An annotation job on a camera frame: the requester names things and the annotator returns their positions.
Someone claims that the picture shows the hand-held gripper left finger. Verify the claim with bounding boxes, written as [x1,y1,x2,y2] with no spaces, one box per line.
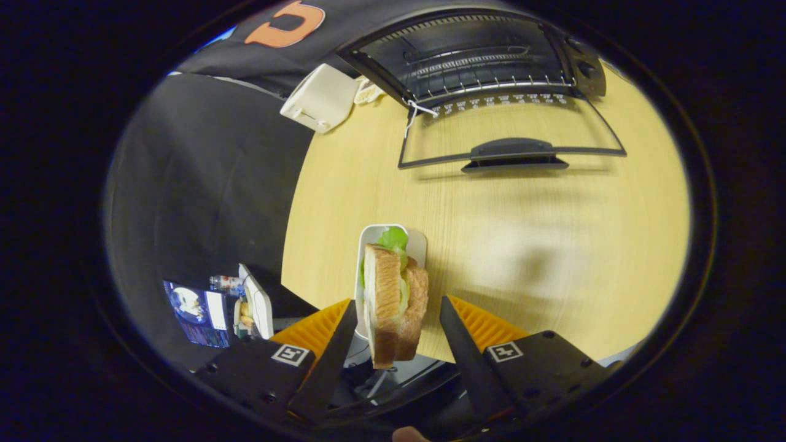
[195,298,359,424]

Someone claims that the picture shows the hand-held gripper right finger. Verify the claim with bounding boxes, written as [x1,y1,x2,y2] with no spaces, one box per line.
[439,295,621,424]

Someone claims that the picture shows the toasted bread sandwich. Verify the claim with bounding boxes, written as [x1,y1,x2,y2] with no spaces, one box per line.
[359,227,429,370]

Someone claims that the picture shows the black toaster oven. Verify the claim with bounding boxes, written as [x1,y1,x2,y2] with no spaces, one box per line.
[336,9,628,174]

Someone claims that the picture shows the white pop-up toaster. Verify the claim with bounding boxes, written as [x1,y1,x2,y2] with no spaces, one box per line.
[280,63,360,134]

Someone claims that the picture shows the white plastic bin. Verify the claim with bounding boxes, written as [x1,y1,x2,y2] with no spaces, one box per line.
[236,264,274,340]

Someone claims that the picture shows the small white rectangular tray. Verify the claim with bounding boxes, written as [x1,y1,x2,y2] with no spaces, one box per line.
[355,223,428,341]

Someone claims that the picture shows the blue printed booklet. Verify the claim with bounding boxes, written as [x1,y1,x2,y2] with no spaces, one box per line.
[163,279,231,349]

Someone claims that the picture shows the small beige object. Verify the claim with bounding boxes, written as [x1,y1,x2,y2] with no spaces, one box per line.
[355,79,386,105]

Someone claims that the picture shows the white string tie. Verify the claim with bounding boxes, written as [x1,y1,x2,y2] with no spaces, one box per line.
[402,98,440,139]

